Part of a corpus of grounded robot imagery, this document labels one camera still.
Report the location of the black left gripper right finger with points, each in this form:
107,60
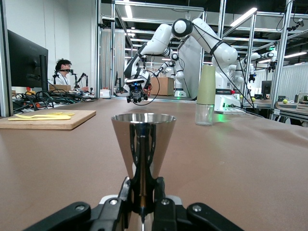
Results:
168,216

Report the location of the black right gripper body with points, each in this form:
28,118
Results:
137,90

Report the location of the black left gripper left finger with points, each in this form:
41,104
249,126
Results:
106,216

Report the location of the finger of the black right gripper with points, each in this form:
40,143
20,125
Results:
130,99
145,97

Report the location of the steel measuring jigger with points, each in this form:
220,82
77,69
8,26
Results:
122,134

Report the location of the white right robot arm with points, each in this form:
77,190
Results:
216,50

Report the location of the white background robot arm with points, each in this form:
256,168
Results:
250,60
178,74

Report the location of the cardboard box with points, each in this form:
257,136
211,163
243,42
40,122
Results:
163,86

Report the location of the green sleeved glass bottle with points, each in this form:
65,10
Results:
205,86

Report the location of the seated person in white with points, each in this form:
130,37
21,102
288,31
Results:
62,77

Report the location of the wooden cutting board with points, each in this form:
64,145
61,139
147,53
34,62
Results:
60,122

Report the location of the brown table cover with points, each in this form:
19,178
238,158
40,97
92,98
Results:
240,168

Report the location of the yellow plastic knife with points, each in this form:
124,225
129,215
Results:
43,118

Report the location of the black computer monitor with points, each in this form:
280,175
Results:
24,62

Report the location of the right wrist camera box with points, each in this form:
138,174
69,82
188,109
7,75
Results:
134,81

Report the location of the aluminium frame post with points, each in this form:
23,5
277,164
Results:
282,60
4,60

